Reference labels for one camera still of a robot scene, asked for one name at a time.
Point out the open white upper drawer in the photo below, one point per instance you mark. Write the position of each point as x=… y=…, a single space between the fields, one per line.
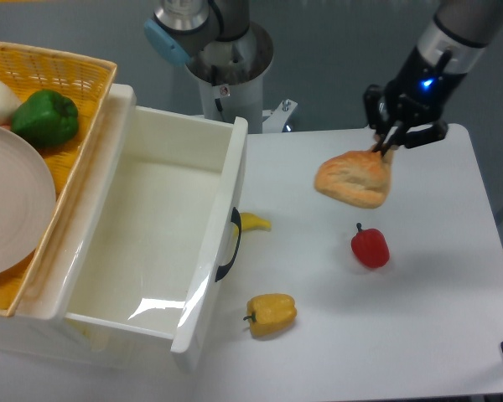
x=148 y=275

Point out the black drawer handle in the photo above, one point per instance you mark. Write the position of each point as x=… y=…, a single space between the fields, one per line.
x=231 y=248

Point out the yellow woven basket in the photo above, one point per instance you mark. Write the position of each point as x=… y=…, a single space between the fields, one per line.
x=85 y=80

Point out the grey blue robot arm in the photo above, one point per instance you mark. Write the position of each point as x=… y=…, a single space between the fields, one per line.
x=179 y=30

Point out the yellow bell pepper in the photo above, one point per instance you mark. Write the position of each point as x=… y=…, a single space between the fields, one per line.
x=270 y=313

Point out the pink ribbed plate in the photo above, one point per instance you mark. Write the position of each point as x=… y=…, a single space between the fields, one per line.
x=27 y=199

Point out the red bell pepper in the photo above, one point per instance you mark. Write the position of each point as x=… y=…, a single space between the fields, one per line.
x=369 y=247

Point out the green bell pepper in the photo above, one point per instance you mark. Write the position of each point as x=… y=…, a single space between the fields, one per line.
x=46 y=119

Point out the yellow banana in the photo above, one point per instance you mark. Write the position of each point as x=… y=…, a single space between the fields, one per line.
x=250 y=222

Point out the triangle puff pastry bread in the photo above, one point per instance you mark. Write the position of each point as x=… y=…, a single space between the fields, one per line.
x=358 y=178

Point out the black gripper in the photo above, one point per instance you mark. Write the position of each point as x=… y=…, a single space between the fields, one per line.
x=414 y=101

